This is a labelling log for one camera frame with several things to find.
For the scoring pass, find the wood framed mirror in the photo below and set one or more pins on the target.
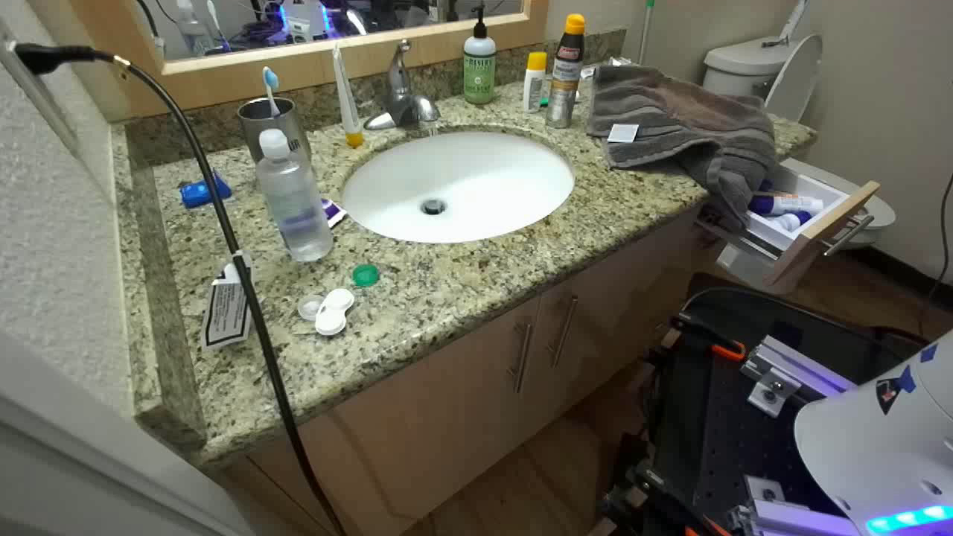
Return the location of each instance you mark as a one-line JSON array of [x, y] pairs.
[[299, 60]]

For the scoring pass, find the white round container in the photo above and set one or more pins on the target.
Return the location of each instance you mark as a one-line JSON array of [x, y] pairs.
[[794, 221]]

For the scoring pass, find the small bottle with yellow cap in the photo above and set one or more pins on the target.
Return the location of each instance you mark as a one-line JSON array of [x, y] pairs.
[[533, 82]]

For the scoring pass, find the white door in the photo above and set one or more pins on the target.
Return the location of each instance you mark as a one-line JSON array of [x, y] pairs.
[[89, 465]]

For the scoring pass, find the gray towel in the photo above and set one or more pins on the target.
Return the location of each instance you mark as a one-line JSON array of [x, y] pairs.
[[687, 123]]

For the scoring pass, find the small blue plastic object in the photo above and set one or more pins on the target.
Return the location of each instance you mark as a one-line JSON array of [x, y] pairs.
[[198, 193]]

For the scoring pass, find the white toilet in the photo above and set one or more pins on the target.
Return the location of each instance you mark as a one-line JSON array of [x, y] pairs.
[[746, 66]]

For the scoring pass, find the chrome faucet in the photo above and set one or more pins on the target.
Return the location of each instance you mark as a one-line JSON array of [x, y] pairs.
[[404, 100]]

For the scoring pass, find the blue purple tube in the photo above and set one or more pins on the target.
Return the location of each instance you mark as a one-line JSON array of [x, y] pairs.
[[765, 206]]

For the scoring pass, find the aluminium extrusion bracket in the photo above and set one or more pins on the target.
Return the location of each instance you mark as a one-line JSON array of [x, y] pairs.
[[794, 517], [789, 377]]

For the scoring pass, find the green white plastic stick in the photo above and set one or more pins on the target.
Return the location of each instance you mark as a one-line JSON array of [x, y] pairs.
[[646, 26]]

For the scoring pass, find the metal toothbrush cup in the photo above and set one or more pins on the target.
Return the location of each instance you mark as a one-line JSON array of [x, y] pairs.
[[287, 120]]

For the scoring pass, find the clear round cap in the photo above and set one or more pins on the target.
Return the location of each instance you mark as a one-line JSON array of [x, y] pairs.
[[307, 306]]

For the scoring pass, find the wooden vanity cabinet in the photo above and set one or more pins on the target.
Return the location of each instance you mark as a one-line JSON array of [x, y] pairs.
[[448, 419]]

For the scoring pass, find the blue white toothbrush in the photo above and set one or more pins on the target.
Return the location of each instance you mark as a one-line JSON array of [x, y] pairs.
[[270, 84]]

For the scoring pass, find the green round cap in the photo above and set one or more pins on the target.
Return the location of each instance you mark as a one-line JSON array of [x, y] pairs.
[[366, 276]]

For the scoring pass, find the open wooden drawer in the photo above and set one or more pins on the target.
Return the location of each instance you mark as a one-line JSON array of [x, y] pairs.
[[828, 221]]

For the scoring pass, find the purple packet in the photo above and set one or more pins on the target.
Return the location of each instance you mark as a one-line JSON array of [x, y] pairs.
[[334, 212]]

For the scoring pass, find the white round cap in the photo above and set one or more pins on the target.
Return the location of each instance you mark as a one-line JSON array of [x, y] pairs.
[[332, 310]]

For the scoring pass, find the clear bottle with white cap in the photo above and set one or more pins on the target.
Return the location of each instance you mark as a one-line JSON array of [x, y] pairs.
[[293, 203]]

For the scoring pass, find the white oval sink basin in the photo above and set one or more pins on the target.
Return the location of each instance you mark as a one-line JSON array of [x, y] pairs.
[[486, 181]]

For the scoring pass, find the green soap pump bottle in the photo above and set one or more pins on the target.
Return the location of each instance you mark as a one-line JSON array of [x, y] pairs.
[[480, 70]]

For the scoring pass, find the black robot cart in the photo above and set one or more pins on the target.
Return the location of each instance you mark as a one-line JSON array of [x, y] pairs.
[[710, 428]]

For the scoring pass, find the spray can with orange cap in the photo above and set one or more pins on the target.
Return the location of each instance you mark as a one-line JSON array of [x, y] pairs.
[[567, 76]]

